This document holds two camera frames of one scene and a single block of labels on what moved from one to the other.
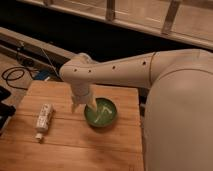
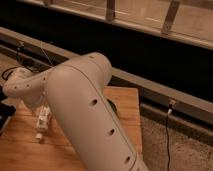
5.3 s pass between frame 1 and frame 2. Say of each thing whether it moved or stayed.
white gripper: moved
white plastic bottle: stayed
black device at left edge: stayed
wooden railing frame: stayed
